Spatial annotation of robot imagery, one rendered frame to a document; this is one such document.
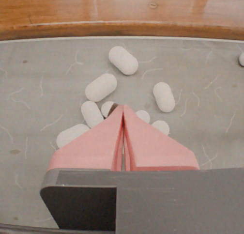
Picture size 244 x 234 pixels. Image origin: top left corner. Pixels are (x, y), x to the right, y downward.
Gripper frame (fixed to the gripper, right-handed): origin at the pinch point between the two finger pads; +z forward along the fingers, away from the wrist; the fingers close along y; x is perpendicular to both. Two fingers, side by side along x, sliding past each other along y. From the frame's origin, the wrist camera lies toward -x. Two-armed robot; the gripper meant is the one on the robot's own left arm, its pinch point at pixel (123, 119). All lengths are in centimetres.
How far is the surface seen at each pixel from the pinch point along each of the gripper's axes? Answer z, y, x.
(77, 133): 3.4, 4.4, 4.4
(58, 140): 3.0, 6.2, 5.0
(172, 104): 6.0, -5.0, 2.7
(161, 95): 6.6, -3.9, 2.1
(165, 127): 4.1, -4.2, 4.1
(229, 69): 11.0, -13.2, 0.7
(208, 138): 4.5, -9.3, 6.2
